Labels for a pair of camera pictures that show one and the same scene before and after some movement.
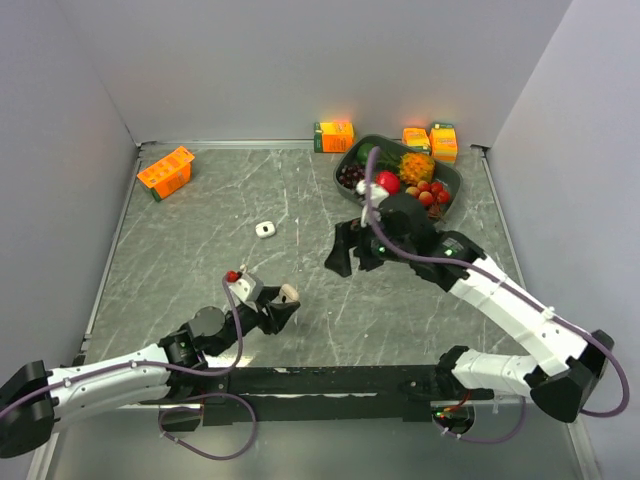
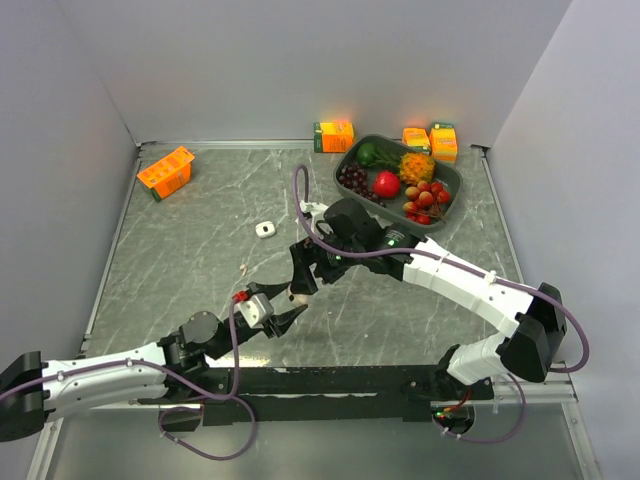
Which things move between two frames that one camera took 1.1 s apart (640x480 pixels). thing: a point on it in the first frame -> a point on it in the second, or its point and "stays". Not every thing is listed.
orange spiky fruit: [415, 167] stays
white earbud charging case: [265, 229] stays
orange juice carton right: [443, 143] stays
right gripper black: [346, 237] -> [305, 254]
